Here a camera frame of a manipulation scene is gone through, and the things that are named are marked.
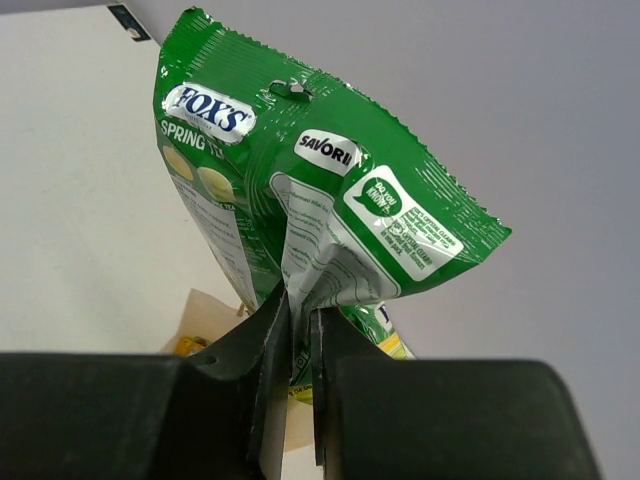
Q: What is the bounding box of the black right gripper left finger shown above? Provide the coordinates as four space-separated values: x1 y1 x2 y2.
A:
1 287 290 479

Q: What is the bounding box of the yellow snack packet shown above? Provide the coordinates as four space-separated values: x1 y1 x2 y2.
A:
173 336 209 357

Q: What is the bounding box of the green snack packet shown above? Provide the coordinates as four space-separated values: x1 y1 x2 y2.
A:
153 8 511 403

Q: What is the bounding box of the blue label right corner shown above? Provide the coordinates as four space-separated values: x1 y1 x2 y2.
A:
107 3 152 42

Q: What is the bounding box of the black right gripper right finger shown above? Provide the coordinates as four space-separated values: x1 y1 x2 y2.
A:
310 309 602 479

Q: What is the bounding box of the brown paper bag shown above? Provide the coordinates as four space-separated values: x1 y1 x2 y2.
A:
160 289 314 452

